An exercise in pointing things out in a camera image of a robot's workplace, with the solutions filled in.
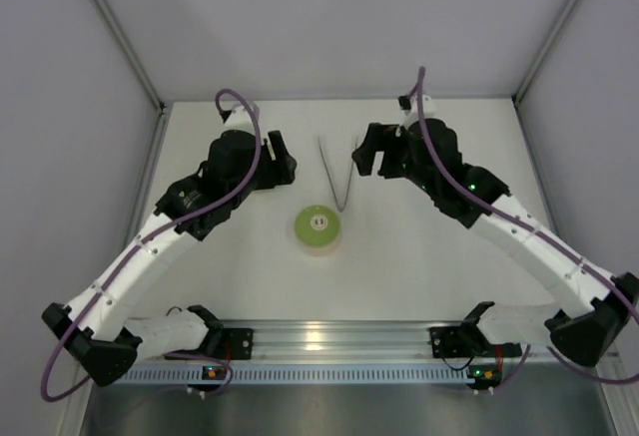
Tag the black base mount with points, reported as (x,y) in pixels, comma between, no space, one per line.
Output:
(234,343)
(447,344)

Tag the aluminium frame post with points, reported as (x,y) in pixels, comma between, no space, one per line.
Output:
(551,38)
(117,32)

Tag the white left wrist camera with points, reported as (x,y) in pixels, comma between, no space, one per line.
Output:
(237,118)

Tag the metal serving tongs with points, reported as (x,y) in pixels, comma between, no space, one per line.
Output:
(338,169)

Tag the right aluminium frame post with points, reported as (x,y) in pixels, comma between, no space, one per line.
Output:
(551,38)

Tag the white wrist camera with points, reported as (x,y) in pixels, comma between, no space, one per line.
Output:
(409,106)
(237,118)

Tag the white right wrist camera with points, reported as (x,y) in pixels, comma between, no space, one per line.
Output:
(409,106)

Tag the left aluminium frame post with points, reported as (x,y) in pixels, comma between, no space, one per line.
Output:
(117,32)

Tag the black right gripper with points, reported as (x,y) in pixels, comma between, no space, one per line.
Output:
(381,152)

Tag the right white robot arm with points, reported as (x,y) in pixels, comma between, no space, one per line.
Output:
(588,309)

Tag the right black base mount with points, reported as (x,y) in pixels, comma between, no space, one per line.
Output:
(447,344)

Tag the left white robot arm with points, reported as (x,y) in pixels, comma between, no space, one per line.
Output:
(97,327)

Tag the aluminium mounting rail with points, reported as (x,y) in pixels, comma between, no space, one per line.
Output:
(359,338)

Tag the steel lunch box bowl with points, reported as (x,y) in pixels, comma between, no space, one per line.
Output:
(317,242)

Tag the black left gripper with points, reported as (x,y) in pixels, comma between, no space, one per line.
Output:
(273,165)

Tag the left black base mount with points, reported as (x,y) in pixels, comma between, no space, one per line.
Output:
(234,343)

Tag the grey slotted cable duct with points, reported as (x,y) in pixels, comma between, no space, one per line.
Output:
(198,373)

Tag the green round lid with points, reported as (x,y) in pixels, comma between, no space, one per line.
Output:
(317,217)

